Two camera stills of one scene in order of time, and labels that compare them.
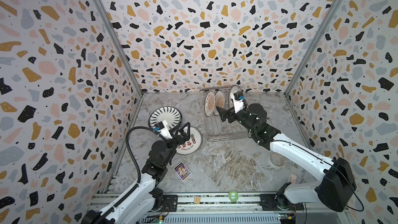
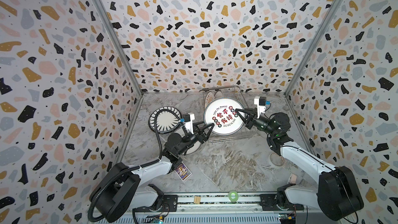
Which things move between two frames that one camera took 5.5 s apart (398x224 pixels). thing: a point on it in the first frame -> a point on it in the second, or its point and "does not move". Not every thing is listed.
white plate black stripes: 172,115 does not move
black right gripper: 231,113 -> 252,120
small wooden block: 197,200 does not move
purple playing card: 182,171 does not move
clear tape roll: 277,158 does not move
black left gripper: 179,141 -> 199,136
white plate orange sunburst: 209,103 does not move
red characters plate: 234,88 -> 221,112
